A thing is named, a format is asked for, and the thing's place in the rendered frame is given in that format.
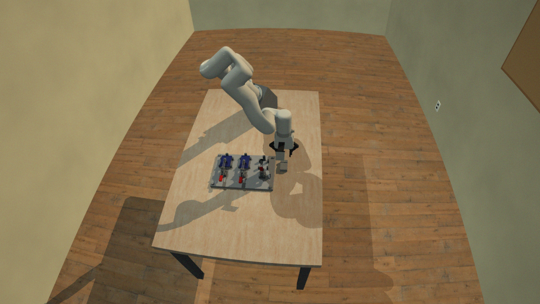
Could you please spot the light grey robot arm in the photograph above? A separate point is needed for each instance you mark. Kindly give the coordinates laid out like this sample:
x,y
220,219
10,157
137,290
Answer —
x,y
235,73

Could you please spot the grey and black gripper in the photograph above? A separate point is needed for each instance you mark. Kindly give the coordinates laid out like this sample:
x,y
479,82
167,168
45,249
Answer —
x,y
289,143

